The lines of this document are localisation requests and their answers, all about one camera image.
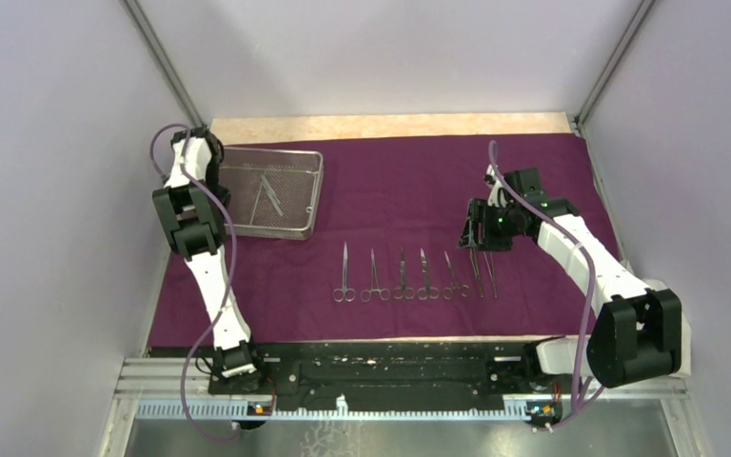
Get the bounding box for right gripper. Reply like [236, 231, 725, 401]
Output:
[457, 198, 521, 252]

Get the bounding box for small curved hemostat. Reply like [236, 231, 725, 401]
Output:
[443, 250, 470, 300]

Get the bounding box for surgical scissors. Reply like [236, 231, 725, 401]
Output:
[416, 248, 441, 300]

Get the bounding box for small metal scissors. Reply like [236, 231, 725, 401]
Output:
[392, 248, 415, 300]

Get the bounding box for maroon wrap cloth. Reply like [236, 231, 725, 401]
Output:
[148, 133, 621, 348]

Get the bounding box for surgical clamp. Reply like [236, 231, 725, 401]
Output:
[361, 248, 390, 303]

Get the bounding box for surgical forceps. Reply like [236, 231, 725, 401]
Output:
[332, 242, 356, 303]

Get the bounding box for metal mesh instrument tray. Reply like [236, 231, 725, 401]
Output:
[219, 146, 325, 241]

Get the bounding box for long metal tweezers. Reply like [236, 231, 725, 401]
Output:
[250, 173, 285, 226]

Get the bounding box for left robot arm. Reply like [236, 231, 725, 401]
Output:
[149, 124, 267, 394]

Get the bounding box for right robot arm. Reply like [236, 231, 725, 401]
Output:
[458, 168, 692, 392]

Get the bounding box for white crumpled cloth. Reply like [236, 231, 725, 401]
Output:
[643, 278, 692, 379]

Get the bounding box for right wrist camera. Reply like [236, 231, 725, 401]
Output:
[484, 165, 517, 208]

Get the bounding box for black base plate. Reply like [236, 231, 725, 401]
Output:
[191, 341, 571, 411]

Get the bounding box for grey cable duct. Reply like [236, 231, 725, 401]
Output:
[134, 396, 530, 422]

